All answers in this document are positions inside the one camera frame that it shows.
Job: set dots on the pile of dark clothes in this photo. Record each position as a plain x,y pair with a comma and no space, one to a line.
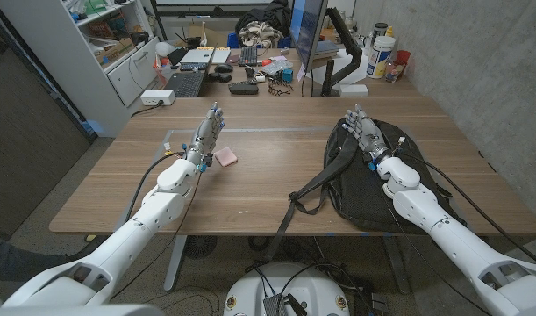
267,17

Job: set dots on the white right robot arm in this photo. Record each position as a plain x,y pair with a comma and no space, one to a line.
452,239

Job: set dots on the white round lamp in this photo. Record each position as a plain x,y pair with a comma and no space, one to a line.
164,48

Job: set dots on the red cup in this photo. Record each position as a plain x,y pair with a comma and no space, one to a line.
403,56

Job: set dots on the small white box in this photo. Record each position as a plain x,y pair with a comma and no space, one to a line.
353,90

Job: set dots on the small pink pad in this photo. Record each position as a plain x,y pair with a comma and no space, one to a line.
226,156

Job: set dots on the clear plastic package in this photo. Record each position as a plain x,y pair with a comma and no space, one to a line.
276,67

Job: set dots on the whiteboard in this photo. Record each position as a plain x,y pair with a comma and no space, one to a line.
215,2

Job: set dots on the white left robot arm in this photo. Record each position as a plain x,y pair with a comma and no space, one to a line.
131,232

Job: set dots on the black laptop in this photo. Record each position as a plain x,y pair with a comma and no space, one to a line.
186,83

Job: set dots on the black round fan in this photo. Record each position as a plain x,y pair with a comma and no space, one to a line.
200,246

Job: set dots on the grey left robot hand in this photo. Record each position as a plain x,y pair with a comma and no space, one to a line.
205,134

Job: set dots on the white open laptop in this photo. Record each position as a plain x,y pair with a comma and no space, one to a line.
204,55

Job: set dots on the person's dark trouser leg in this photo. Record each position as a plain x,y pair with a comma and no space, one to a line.
13,263

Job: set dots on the black backpack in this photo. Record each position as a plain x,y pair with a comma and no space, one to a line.
359,197

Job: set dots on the black keyboard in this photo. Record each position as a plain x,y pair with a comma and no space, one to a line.
248,56

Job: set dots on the white canister blue label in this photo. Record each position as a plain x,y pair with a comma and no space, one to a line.
379,57

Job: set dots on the dark lidded bottle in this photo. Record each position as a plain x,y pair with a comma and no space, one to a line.
380,30

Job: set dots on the small teal box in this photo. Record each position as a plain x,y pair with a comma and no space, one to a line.
287,75

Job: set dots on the computer monitor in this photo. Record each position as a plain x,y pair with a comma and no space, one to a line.
307,26

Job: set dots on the cardboard box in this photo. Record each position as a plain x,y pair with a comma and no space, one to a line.
114,52

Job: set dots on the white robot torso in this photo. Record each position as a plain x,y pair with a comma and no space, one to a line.
311,285

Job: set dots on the black oblong case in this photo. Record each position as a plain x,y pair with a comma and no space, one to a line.
243,88

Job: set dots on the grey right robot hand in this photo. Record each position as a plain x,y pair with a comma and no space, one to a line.
368,134

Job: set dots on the black computer mouse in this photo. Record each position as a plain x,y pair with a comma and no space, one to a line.
223,68

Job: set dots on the white power strip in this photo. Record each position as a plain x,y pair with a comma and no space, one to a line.
157,97

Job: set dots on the grey table leg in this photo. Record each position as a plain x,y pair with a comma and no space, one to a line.
175,263
395,263

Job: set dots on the white shelf cabinet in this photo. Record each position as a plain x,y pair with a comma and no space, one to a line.
66,57

